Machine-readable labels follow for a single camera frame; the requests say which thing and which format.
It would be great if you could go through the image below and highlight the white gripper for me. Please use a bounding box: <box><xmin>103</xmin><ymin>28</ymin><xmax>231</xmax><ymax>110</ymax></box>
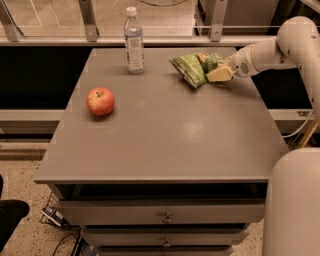
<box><xmin>206</xmin><ymin>45</ymin><xmax>258</xmax><ymax>82</ymax></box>

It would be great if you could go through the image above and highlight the green jalapeno chip bag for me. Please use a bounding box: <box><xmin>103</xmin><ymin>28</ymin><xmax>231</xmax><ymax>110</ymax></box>
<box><xmin>169</xmin><ymin>53</ymin><xmax>223</xmax><ymax>89</ymax></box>

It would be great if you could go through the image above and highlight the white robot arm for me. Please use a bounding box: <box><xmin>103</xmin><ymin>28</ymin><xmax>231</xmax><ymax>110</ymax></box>
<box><xmin>206</xmin><ymin>16</ymin><xmax>320</xmax><ymax>256</ymax></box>

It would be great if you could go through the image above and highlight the clear plastic water bottle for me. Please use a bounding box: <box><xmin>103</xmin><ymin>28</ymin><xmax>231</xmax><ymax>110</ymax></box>
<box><xmin>123</xmin><ymin>7</ymin><xmax>144</xmax><ymax>74</ymax></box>

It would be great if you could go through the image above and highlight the grey drawer cabinet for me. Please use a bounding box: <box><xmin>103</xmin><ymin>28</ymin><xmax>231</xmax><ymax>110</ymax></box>
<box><xmin>35</xmin><ymin>48</ymin><xmax>288</xmax><ymax>256</ymax></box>

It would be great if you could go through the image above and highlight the red apple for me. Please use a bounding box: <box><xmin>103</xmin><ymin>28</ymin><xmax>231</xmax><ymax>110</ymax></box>
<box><xmin>86</xmin><ymin>87</ymin><xmax>115</xmax><ymax>116</ymax></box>

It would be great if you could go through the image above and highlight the top drawer with knob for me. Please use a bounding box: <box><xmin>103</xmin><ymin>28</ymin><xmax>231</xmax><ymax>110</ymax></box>
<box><xmin>56</xmin><ymin>200</ymin><xmax>264</xmax><ymax>226</ymax></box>

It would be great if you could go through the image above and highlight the drawer with knob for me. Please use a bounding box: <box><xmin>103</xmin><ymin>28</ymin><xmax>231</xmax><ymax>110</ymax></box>
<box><xmin>56</xmin><ymin>200</ymin><xmax>264</xmax><ymax>226</ymax></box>
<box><xmin>82</xmin><ymin>228</ymin><xmax>249</xmax><ymax>247</ymax></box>

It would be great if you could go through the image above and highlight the middle drawer with knob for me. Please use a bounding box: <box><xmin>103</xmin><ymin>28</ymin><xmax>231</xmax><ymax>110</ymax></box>
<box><xmin>82</xmin><ymin>228</ymin><xmax>249</xmax><ymax>247</ymax></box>

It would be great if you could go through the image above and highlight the power strip on floor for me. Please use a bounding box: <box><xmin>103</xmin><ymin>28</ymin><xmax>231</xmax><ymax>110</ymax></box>
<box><xmin>41</xmin><ymin>206</ymin><xmax>64</xmax><ymax>227</ymax></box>

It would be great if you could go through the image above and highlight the black chair edge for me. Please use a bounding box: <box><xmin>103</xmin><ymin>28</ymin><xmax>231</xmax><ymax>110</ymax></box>
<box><xmin>0</xmin><ymin>174</ymin><xmax>31</xmax><ymax>253</ymax></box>

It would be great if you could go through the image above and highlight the metal railing post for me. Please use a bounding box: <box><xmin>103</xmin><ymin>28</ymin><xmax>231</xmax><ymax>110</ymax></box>
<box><xmin>78</xmin><ymin>0</ymin><xmax>99</xmax><ymax>42</ymax></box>
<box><xmin>0</xmin><ymin>0</ymin><xmax>22</xmax><ymax>42</ymax></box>
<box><xmin>210</xmin><ymin>0</ymin><xmax>228</xmax><ymax>42</ymax></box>

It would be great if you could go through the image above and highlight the yellow wooden frame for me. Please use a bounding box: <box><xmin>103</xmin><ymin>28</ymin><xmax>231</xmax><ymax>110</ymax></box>
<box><xmin>297</xmin><ymin>120</ymin><xmax>319</xmax><ymax>149</ymax></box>

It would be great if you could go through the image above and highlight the black floor cable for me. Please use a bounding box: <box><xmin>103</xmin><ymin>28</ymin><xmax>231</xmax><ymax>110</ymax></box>
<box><xmin>52</xmin><ymin>229</ymin><xmax>84</xmax><ymax>256</ymax></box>

